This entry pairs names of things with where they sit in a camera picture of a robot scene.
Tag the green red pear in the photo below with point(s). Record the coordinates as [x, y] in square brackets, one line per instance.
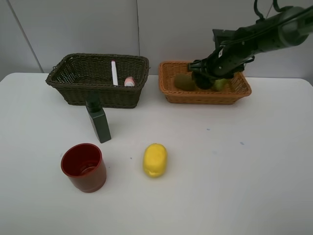
[220, 84]

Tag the brown kiwi fruit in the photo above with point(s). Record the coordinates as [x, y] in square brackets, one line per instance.
[184, 82]

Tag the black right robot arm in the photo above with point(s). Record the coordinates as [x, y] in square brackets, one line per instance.
[289, 28]

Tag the pink soap bottle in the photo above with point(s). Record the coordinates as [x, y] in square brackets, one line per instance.
[129, 82]

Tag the orange wicker basket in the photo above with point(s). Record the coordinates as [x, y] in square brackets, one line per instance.
[236, 89]

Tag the dark brown wicker basket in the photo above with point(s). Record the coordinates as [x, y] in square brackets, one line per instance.
[77, 74]

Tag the dark green square bottle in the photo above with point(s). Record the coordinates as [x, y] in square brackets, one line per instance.
[98, 118]

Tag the white pink marker pen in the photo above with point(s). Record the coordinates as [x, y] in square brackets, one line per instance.
[114, 73]

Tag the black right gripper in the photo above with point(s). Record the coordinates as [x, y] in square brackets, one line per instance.
[225, 60]

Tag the yellow soap box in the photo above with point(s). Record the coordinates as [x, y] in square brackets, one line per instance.
[155, 160]

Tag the red plastic cup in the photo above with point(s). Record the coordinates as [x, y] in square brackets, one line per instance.
[83, 164]

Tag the dark mangosteen fruit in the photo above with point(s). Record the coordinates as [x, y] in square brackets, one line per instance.
[204, 85]

